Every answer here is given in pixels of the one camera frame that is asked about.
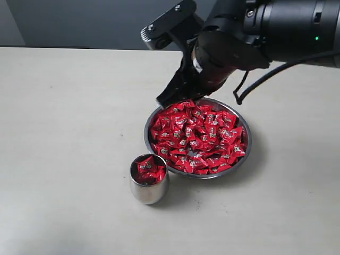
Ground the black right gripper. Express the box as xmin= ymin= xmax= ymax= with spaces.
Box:
xmin=156 ymin=45 xmax=239 ymax=109

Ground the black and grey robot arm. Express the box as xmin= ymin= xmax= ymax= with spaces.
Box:
xmin=154 ymin=1 xmax=339 ymax=108

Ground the steel bowl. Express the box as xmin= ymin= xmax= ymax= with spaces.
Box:
xmin=144 ymin=98 xmax=252 ymax=180

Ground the silver metal cup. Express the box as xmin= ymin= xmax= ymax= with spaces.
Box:
xmin=130 ymin=154 xmax=169 ymax=205

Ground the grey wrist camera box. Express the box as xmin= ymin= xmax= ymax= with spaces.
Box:
xmin=140 ymin=1 xmax=203 ymax=50

